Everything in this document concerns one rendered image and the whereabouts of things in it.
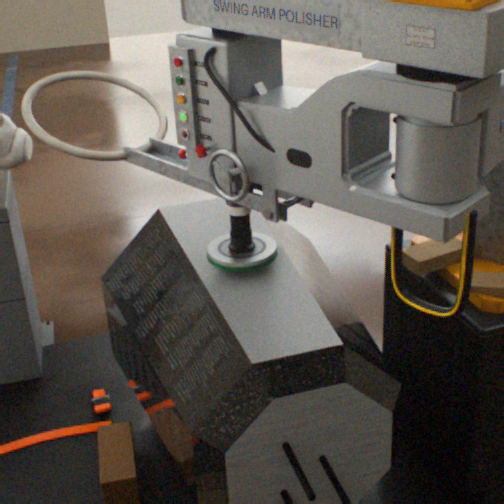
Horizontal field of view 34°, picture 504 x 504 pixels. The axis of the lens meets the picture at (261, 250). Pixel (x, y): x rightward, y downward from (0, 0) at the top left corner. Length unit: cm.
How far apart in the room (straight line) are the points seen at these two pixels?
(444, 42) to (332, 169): 47
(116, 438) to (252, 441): 97
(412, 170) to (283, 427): 73
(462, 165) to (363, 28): 37
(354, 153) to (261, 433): 74
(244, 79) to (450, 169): 64
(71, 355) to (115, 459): 88
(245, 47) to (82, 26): 705
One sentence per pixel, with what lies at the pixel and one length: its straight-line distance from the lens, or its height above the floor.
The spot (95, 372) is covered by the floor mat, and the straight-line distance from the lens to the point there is 357.
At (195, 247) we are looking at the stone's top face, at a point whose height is 83.
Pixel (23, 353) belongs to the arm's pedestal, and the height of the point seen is 15.
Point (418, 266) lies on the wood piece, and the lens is 256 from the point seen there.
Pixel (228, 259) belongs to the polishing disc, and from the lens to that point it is 246.
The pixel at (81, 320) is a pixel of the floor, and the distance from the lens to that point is 397.
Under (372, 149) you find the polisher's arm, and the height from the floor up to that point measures 130.
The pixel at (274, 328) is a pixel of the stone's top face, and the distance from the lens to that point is 223.
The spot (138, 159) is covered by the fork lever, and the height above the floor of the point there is 111.
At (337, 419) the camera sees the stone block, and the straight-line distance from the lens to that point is 219.
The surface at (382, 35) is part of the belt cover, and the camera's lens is 182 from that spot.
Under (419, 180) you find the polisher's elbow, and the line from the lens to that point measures 190.
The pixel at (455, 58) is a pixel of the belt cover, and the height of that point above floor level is 161.
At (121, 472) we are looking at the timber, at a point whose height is 13.
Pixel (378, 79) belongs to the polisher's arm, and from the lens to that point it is 188.
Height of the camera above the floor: 205
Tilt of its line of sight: 28 degrees down
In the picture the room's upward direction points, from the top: 3 degrees counter-clockwise
